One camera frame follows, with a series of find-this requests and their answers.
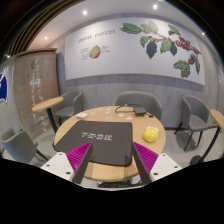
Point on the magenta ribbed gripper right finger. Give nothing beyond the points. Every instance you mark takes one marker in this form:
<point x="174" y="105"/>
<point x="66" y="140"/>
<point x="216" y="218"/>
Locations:
<point x="152" y="166"/>

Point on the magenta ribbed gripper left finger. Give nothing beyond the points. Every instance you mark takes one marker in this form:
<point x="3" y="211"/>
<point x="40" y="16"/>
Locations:
<point x="70" y="166"/>

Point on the yellow computer mouse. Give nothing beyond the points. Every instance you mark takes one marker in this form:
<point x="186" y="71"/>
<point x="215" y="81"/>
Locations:
<point x="150" y="134"/>

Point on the round wooden table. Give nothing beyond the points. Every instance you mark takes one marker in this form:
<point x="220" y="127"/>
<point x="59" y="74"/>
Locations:
<point x="106" y="173"/>

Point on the black desk mat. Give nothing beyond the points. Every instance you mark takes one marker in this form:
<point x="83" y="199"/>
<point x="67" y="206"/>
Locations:
<point x="111" y="141"/>

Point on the white card box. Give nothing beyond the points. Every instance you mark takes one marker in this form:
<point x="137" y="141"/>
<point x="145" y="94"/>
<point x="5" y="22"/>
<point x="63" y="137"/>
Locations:
<point x="82" y="115"/>

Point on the black power adapter box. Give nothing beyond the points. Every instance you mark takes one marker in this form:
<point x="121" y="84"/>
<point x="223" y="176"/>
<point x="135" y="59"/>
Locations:
<point x="140" y="111"/>

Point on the grey armchair back left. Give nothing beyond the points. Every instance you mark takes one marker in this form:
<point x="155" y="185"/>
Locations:
<point x="71" y="105"/>

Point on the grey armchair behind table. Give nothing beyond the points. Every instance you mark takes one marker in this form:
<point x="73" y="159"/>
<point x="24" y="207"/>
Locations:
<point x="140" y="99"/>

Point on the grey armchair front left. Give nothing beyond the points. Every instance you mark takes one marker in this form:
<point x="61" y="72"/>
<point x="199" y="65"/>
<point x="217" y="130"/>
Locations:
<point x="20" y="146"/>

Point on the small round side table left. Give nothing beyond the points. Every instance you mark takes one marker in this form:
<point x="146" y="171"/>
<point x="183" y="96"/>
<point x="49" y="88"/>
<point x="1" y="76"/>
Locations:
<point x="47" y="105"/>

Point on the grey armchair right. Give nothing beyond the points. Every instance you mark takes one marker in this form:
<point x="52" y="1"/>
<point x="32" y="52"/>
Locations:
<point x="195" y="117"/>

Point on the wooden perforated wall panel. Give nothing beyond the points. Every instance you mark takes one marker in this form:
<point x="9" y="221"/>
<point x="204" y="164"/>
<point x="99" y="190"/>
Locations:
<point x="34" y="81"/>

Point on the coffee cherries wall poster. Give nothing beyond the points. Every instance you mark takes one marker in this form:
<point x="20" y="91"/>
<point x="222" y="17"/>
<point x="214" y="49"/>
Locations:
<point x="134" y="46"/>

